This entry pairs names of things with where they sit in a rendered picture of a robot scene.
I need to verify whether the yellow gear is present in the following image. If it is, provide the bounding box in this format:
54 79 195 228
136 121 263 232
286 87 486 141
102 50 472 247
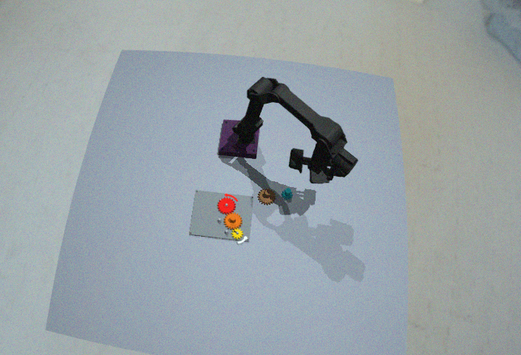
232 228 243 240

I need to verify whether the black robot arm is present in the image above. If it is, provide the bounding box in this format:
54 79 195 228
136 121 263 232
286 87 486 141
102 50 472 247
232 77 358 183

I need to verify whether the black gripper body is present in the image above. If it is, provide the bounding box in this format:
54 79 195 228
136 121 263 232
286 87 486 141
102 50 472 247
289 148 347 178

